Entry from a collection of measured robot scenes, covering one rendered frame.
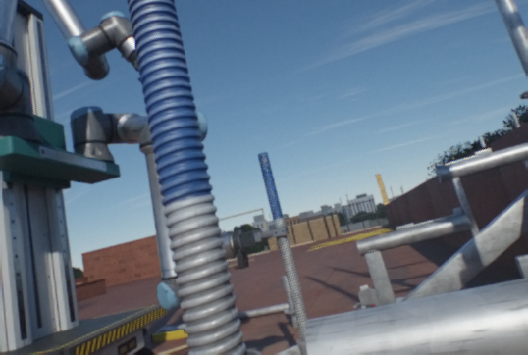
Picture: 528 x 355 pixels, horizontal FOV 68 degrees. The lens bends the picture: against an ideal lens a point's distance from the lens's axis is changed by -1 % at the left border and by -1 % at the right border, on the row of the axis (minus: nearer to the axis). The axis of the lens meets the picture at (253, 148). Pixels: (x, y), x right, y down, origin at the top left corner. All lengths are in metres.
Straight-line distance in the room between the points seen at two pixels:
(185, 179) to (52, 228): 1.60
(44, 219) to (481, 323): 1.76
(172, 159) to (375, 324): 0.17
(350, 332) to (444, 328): 0.05
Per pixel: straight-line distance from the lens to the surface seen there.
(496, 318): 0.26
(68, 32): 1.63
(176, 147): 0.29
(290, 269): 1.37
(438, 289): 1.37
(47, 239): 1.87
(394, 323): 0.26
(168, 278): 1.37
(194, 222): 0.28
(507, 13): 1.55
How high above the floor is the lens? 0.49
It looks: 13 degrees up
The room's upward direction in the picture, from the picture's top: 13 degrees counter-clockwise
